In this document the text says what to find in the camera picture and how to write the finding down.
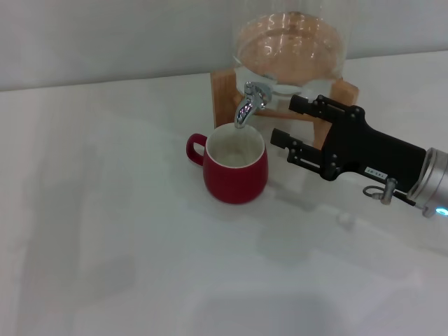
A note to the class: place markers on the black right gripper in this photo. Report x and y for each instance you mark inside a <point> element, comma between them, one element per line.
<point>371,150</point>

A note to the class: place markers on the red ceramic cup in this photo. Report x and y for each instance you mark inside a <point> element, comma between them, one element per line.
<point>234,183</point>

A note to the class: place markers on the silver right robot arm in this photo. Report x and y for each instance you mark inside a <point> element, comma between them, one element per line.
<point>434,175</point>

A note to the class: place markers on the chrome faucet tap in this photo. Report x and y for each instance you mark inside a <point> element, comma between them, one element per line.
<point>246,106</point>

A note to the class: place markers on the clear glass water dispenser jar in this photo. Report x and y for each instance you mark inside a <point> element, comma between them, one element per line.
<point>290,45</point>

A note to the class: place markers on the wooden dispenser stand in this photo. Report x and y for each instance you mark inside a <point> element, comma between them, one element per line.
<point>224,98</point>

